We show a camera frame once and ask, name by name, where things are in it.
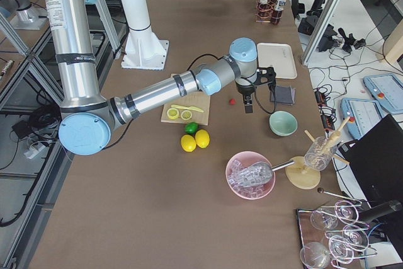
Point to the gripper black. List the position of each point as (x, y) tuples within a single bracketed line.
[(245, 90)]

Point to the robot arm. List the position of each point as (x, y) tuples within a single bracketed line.
[(89, 119)]

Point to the grey folded cloth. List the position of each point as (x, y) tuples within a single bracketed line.
[(283, 95)]

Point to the green bowl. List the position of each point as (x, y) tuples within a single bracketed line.
[(283, 123)]

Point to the cream rabbit tray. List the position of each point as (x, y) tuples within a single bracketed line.
[(280, 57)]

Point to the bottle lower left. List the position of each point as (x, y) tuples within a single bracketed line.
[(263, 9)]

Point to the bottle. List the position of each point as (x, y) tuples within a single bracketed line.
[(277, 11), (263, 9)]

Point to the bamboo cutting board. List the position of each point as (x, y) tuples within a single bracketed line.
[(196, 101)]

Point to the yellow plastic knife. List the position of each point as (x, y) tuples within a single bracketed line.
[(191, 108)]

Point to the yellow lemon upper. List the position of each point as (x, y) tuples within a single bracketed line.
[(202, 138)]

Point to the yellow lemon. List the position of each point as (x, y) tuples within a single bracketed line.
[(202, 138), (188, 143)]

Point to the bottle lower right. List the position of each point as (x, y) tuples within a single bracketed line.
[(277, 11)]

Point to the green lime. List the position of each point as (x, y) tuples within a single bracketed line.
[(191, 128)]

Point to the lemon slice lower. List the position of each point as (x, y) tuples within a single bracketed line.
[(186, 115)]

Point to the yellow lemon lower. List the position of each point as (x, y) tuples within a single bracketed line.
[(188, 143)]

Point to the lemon half upper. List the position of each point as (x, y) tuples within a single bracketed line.
[(172, 113)]

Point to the pink bowl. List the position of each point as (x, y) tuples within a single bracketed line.
[(236, 164)]

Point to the steel ice scoop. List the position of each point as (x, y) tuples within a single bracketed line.
[(260, 173)]

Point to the glass cup on stand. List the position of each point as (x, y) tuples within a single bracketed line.
[(317, 157)]

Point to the wooden cup stand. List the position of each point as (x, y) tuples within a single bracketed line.
[(301, 175)]

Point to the teach pendant near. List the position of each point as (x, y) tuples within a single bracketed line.
[(365, 113)]

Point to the teach pendant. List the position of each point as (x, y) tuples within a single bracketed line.
[(387, 90), (365, 113)]

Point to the teach pendant far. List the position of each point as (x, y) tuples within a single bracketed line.
[(387, 90)]

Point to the black laptop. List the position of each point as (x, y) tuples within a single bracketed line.
[(376, 161)]

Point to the wine glass rack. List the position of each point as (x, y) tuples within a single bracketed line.
[(347, 235)]

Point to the copper wire bottle rack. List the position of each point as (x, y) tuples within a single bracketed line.
[(272, 3)]

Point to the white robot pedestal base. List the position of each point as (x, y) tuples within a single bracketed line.
[(143, 49)]

